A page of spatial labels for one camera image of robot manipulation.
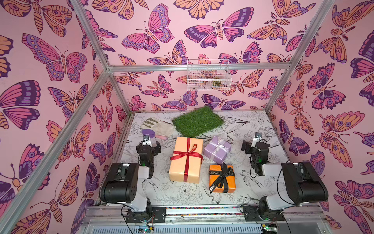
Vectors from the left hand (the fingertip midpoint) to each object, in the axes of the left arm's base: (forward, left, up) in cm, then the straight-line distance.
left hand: (150, 141), depth 94 cm
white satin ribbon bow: (-1, -45, +1) cm, 45 cm away
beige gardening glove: (+18, -2, -8) cm, 20 cm away
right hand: (0, -66, 0) cm, 66 cm away
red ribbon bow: (-12, -26, +6) cm, 29 cm away
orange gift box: (-25, -47, 0) cm, 53 cm away
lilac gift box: (-10, -44, -1) cm, 45 cm away
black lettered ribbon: (-25, -43, 0) cm, 50 cm away
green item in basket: (+29, -42, +24) cm, 57 cm away
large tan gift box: (-15, -23, +6) cm, 28 cm away
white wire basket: (+34, -38, +26) cm, 57 cm away
